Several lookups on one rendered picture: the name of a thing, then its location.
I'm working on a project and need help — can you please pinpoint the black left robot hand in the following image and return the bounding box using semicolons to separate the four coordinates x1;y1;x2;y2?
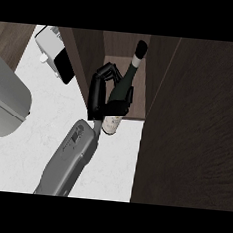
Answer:
85;60;138;125

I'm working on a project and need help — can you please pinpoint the dark green wine bottle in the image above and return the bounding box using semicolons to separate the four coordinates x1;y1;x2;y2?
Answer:
100;37;150;139

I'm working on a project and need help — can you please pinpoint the brown wooden cabinet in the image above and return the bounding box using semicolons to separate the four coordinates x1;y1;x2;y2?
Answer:
50;26;182;125

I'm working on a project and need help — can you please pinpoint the dark brown cabinet door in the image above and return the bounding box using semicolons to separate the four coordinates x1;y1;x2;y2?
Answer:
129;33;233;213

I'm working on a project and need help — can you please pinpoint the white and black toaster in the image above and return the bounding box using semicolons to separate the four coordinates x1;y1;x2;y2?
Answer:
30;24;81;86

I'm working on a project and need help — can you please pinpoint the pale grey rounded appliance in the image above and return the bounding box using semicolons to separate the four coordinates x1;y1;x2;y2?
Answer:
0;50;37;140

